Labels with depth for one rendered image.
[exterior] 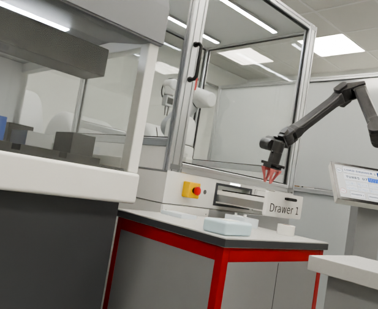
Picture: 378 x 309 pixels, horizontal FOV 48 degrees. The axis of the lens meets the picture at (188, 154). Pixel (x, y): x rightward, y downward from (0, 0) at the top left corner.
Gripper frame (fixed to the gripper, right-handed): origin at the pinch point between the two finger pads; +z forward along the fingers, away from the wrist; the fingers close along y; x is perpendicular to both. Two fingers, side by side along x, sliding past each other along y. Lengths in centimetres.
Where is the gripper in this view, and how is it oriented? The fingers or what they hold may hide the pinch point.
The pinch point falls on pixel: (268, 181)
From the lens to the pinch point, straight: 208.5
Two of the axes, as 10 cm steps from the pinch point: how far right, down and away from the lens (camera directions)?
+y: -6.3, -2.3, 7.4
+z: -2.7, 9.6, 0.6
